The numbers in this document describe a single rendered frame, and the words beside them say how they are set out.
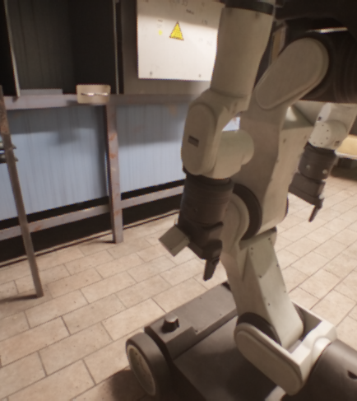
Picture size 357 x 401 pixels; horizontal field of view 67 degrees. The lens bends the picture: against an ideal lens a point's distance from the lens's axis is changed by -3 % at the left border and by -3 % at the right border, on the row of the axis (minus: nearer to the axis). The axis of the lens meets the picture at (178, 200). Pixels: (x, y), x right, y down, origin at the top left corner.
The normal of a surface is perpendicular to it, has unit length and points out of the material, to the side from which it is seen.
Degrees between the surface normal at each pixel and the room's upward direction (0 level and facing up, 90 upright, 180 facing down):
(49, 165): 90
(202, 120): 90
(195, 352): 0
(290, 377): 90
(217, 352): 0
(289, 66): 90
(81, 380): 0
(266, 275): 60
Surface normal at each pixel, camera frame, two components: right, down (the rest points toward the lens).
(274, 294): 0.55, -0.19
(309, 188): -0.78, 0.22
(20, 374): 0.02, -0.92
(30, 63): 0.61, 0.32
